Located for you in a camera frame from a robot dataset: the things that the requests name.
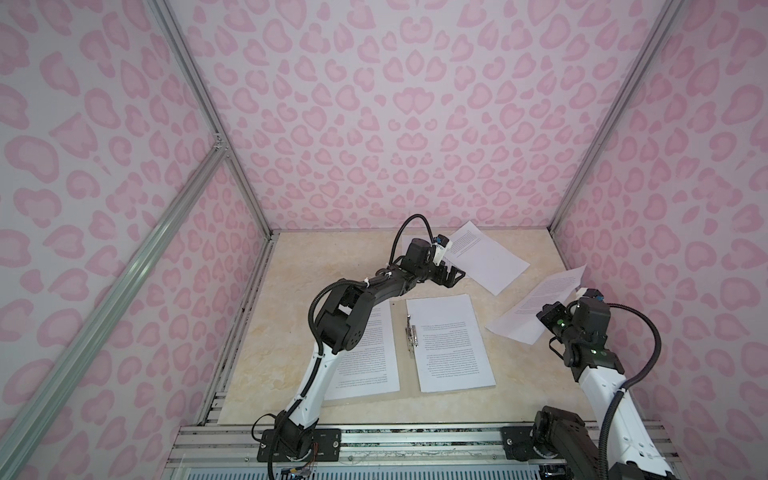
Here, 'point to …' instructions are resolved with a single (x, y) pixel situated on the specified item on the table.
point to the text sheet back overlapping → (484, 260)
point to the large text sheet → (370, 366)
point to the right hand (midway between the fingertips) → (544, 301)
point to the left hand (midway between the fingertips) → (458, 264)
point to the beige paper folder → (411, 347)
